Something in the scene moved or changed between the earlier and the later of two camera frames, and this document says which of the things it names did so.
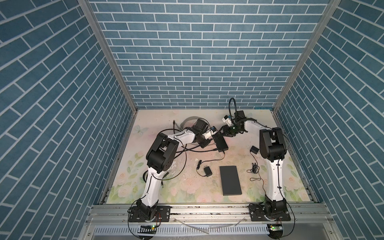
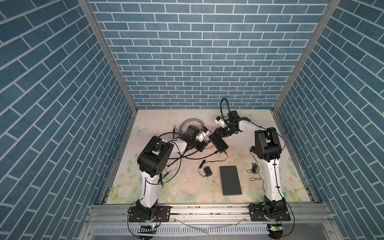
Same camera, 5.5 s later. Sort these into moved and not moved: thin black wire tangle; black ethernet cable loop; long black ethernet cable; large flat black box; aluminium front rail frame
Moved: long black ethernet cable; black ethernet cable loop
Not moved: large flat black box; thin black wire tangle; aluminium front rail frame
